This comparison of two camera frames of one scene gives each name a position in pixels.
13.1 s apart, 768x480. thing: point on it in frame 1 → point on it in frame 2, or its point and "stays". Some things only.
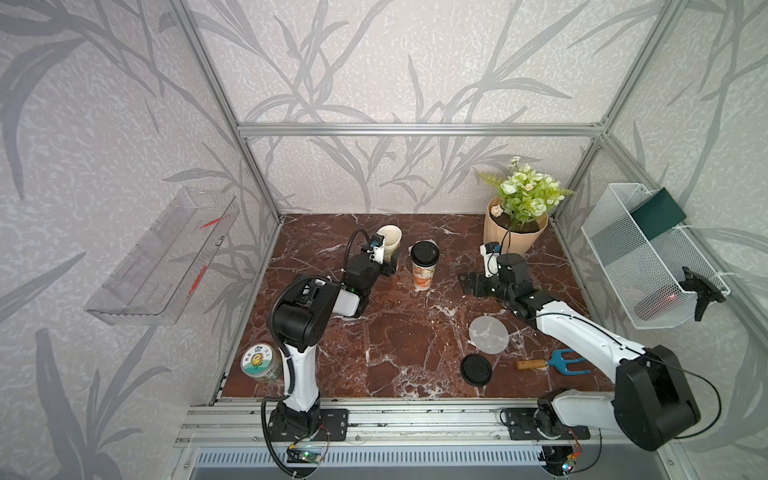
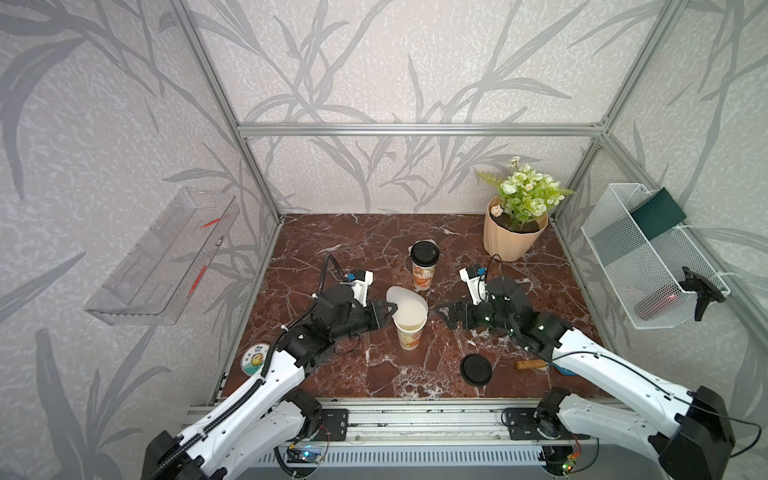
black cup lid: [475, 369] stays
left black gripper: [388, 270] → [373, 314]
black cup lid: [425, 253] stays
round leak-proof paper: [488, 334] → [412, 311]
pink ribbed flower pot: [515, 240] stays
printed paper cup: [423, 276] stays
